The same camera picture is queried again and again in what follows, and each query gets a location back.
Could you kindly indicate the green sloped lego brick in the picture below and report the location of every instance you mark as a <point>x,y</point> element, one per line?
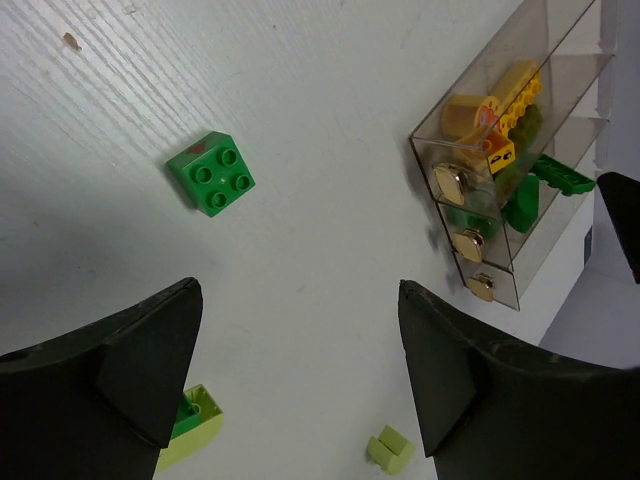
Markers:
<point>522,210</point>

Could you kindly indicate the green lego plate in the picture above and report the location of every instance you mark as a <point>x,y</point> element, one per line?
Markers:
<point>189,414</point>

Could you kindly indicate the left clear container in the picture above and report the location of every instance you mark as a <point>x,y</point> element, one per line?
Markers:
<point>535,30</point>

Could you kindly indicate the green 2x2 lego brick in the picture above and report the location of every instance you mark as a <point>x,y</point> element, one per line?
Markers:
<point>212,173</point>

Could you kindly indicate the yellow lego brick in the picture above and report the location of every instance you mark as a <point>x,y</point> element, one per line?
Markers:
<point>516,90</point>

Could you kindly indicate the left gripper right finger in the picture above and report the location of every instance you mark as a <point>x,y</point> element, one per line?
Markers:
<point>491,406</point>

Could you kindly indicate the middle clear container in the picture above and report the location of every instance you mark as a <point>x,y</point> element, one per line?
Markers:
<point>489,183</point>

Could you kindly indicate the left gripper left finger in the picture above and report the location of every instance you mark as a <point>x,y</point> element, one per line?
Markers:
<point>100,402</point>

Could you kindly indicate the orange square lego brick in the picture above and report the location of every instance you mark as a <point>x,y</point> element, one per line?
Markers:
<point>487,143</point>

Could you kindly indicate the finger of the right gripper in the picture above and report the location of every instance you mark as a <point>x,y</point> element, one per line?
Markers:
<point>621,197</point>

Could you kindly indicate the green long lego brick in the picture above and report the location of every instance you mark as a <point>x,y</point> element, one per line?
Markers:
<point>560,176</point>

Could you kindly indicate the orange round lego piece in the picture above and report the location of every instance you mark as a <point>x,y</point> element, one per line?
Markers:
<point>462,114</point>

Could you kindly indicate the light green sloped lego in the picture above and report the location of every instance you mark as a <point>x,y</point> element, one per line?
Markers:
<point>390,450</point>

